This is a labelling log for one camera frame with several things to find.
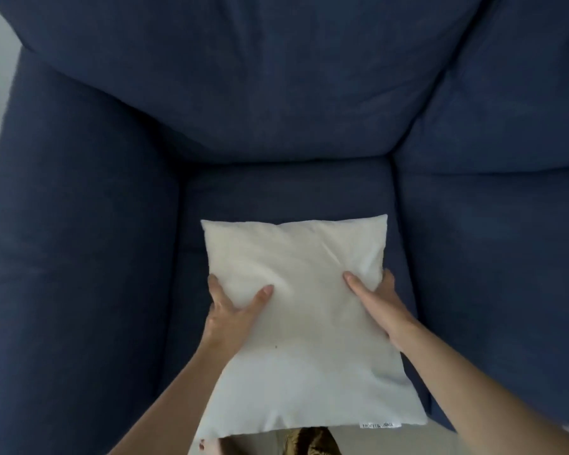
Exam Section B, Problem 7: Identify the person's left hand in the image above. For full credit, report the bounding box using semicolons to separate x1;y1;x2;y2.
199;274;275;360

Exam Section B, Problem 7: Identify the person's right hand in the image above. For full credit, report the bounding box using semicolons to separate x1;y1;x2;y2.
343;268;418;352

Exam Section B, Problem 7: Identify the white pillow insert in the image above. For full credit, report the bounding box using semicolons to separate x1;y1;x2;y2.
193;214;428;445

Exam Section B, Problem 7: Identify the person's right forearm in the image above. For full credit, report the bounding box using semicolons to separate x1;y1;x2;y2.
397;320;569;455

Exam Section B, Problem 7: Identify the person's left forearm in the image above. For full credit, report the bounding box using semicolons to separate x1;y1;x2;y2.
108;345;226;455

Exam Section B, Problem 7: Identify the blue sofa seat cushion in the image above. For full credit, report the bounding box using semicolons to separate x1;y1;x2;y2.
160;158;431;413
395;167;569;424

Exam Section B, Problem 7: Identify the golden brown patterned fabric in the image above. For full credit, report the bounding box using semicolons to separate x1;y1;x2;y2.
284;427;340;455

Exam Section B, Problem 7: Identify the dark blue sofa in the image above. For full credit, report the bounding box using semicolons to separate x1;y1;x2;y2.
0;0;569;455

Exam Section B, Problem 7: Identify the blue sofa back cushion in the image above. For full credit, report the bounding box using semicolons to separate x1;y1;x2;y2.
0;0;485;164
393;0;569;175

